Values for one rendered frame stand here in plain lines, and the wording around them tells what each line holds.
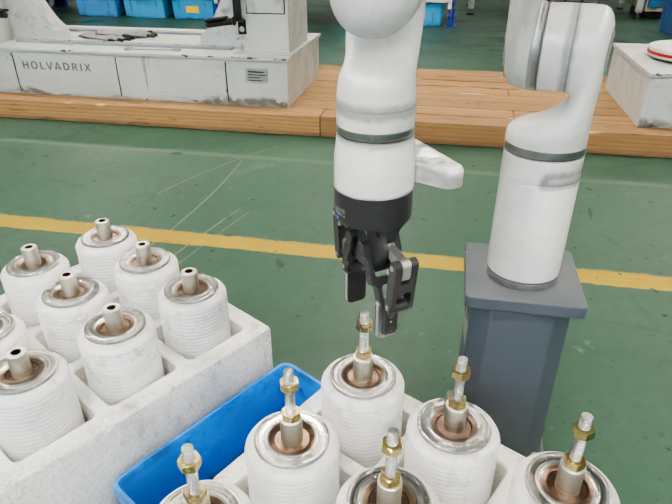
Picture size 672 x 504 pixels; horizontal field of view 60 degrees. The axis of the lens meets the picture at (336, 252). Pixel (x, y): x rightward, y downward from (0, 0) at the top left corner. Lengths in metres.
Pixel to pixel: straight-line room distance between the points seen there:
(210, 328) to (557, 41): 0.56
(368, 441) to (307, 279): 0.69
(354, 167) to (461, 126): 1.67
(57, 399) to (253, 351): 0.27
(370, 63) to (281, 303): 0.81
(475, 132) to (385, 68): 1.68
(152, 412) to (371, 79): 0.51
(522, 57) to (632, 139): 1.61
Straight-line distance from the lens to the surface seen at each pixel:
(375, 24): 0.47
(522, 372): 0.83
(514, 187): 0.72
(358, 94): 0.50
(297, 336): 1.16
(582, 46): 0.67
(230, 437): 0.90
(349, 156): 0.52
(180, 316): 0.83
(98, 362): 0.79
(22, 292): 0.98
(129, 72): 2.53
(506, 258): 0.76
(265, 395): 0.91
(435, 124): 2.17
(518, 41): 0.66
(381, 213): 0.53
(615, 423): 1.08
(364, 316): 0.63
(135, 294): 0.93
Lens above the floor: 0.71
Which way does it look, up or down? 30 degrees down
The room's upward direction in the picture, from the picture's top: straight up
